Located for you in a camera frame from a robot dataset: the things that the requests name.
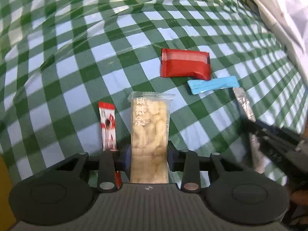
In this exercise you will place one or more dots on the light blue stick packet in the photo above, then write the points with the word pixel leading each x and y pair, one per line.
pixel 201 86

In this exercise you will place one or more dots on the clear pale cracker packet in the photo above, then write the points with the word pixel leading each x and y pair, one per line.
pixel 150 119

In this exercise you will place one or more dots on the silver stick packet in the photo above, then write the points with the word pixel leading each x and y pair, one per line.
pixel 257 156

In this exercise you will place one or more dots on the green checkered sofa cover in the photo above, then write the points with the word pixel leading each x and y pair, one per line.
pixel 60 58

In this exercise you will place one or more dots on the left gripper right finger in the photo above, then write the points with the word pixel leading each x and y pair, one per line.
pixel 187 162

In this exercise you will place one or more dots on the cardboard box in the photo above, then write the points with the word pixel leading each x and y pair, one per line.
pixel 7 219

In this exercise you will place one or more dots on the red white stick packet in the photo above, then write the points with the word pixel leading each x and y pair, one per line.
pixel 108 132

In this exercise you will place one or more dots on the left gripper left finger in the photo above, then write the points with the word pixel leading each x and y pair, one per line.
pixel 113 161

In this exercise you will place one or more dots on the red rectangular snack packet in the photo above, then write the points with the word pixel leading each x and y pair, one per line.
pixel 185 63

